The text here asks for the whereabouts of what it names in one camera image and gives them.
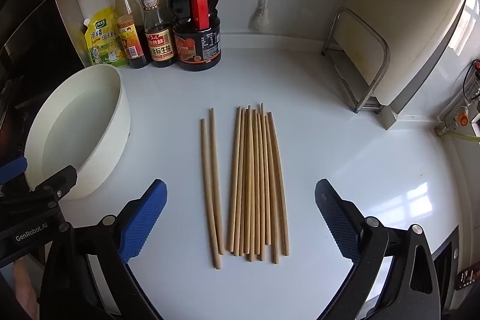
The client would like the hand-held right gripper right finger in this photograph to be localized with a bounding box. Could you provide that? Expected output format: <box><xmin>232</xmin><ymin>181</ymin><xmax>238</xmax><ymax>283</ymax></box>
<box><xmin>314</xmin><ymin>178</ymin><xmax>441</xmax><ymax>320</ymax></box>

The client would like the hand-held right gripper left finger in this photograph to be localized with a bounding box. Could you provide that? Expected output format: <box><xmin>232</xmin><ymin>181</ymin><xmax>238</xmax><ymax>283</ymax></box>
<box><xmin>39</xmin><ymin>178</ymin><xmax>167</xmax><ymax>320</ymax></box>

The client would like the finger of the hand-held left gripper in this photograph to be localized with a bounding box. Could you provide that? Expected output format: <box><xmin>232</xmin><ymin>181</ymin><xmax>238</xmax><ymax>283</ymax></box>
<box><xmin>22</xmin><ymin>165</ymin><xmax>78</xmax><ymax>210</ymax></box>
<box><xmin>0</xmin><ymin>156</ymin><xmax>29</xmax><ymax>189</ymax></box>

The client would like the white round bowl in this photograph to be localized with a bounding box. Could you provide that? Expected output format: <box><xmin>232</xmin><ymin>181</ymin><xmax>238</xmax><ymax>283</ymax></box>
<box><xmin>23</xmin><ymin>64</ymin><xmax>132</xmax><ymax>201</ymax></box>

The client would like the single wooden chopstick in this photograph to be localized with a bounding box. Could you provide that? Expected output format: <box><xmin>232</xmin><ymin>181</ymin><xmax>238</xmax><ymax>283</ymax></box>
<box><xmin>200</xmin><ymin>118</ymin><xmax>223</xmax><ymax>270</ymax></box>
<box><xmin>209</xmin><ymin>108</ymin><xmax>225</xmax><ymax>256</ymax></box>

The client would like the bundle of wooden chopsticks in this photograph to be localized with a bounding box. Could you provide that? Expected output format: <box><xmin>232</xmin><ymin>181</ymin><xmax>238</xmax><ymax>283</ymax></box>
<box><xmin>227</xmin><ymin>103</ymin><xmax>291</xmax><ymax>264</ymax></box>

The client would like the person's left hand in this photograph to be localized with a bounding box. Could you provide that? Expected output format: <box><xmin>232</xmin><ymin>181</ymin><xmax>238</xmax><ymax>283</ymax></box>
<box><xmin>13</xmin><ymin>262</ymin><xmax>42</xmax><ymax>320</ymax></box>

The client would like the black gas stove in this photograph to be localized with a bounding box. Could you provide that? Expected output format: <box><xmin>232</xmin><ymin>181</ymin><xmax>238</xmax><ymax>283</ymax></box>
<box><xmin>0</xmin><ymin>54</ymin><xmax>46</xmax><ymax>163</ymax></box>

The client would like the yellow seasoning pouch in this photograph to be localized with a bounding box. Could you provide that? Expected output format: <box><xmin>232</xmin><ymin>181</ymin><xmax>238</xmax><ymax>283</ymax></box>
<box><xmin>83</xmin><ymin>7</ymin><xmax>130</xmax><ymax>69</ymax></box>

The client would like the gas valve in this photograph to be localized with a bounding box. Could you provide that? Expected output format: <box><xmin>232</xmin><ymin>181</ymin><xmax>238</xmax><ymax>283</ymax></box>
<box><xmin>435</xmin><ymin>106</ymin><xmax>480</xmax><ymax>137</ymax></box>

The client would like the yellow-capped vinegar bottle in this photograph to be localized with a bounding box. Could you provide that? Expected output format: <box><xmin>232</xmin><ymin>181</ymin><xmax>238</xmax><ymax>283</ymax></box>
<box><xmin>111</xmin><ymin>0</ymin><xmax>151</xmax><ymax>69</ymax></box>

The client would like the black range hood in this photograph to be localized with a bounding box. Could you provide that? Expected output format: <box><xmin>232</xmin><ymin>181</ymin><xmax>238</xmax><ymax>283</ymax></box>
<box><xmin>0</xmin><ymin>0</ymin><xmax>84</xmax><ymax>81</ymax></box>

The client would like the yellow-capped glass soy sauce bottle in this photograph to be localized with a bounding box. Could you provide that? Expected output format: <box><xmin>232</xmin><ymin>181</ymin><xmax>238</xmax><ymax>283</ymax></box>
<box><xmin>137</xmin><ymin>0</ymin><xmax>178</xmax><ymax>68</ymax></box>

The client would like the white cutting board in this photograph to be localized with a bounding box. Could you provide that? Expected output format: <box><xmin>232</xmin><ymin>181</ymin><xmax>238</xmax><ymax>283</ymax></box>
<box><xmin>337</xmin><ymin>0</ymin><xmax>470</xmax><ymax>118</ymax></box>

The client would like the window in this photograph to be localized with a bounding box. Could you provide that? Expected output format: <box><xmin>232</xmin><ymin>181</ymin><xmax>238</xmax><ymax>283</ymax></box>
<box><xmin>448</xmin><ymin>0</ymin><xmax>480</xmax><ymax>58</ymax></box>

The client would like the yellow gas hose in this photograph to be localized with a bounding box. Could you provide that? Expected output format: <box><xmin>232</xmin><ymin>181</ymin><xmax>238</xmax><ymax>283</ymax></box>
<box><xmin>436</xmin><ymin>128</ymin><xmax>480</xmax><ymax>145</ymax></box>

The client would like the large red-handled soy sauce bottle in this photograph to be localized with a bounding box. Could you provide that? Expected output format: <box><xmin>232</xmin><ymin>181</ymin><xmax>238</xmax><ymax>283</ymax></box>
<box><xmin>167</xmin><ymin>0</ymin><xmax>223</xmax><ymax>72</ymax></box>

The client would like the black cable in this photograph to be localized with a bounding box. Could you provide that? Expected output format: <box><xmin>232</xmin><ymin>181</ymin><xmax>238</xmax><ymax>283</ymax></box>
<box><xmin>462</xmin><ymin>59</ymin><xmax>480</xmax><ymax>101</ymax></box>

